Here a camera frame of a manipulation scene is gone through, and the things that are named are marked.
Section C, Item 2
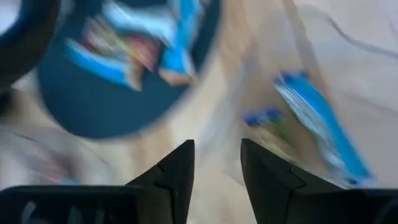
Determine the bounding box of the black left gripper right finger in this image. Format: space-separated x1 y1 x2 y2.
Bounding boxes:
241 138 343 224

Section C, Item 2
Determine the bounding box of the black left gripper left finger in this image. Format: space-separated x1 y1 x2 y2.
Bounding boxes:
126 139 195 224

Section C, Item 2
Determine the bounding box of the red green Chewy granola bar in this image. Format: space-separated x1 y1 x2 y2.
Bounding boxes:
83 18 163 73

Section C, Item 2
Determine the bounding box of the round dark blue woven mat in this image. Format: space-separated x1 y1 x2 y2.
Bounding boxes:
36 0 222 140

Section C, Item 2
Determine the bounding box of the clear plastic bin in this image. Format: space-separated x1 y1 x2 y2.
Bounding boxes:
0 124 103 190
198 0 398 192

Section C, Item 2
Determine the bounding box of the green plant in black pot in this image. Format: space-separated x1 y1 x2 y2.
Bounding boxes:
0 0 62 90

